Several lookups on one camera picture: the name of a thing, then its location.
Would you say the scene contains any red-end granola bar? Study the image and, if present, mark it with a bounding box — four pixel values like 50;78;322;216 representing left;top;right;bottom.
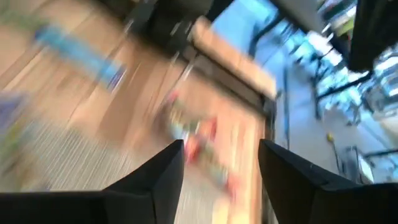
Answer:
186;136;243;202
167;91;219;164

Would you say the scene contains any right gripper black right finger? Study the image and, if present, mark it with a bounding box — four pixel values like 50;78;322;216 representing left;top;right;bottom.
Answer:
257;138;398;224

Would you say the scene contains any light blue snack bar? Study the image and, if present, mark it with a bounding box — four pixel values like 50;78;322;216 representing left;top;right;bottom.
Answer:
33;24;127;91

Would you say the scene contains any dark grey desk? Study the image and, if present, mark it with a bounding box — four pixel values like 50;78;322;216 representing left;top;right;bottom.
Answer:
349;0;398;73

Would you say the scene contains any dark blue granola bar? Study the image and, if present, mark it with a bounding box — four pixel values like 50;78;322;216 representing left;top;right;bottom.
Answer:
0;91;34;177

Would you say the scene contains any clear plastic bin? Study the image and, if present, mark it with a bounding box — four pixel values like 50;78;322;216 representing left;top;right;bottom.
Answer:
152;52;268;224

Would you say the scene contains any grey woven placemat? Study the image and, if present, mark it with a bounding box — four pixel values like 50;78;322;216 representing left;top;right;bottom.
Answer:
0;119;218;224

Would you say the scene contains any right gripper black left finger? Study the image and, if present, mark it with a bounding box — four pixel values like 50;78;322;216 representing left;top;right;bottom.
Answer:
0;139;185;224

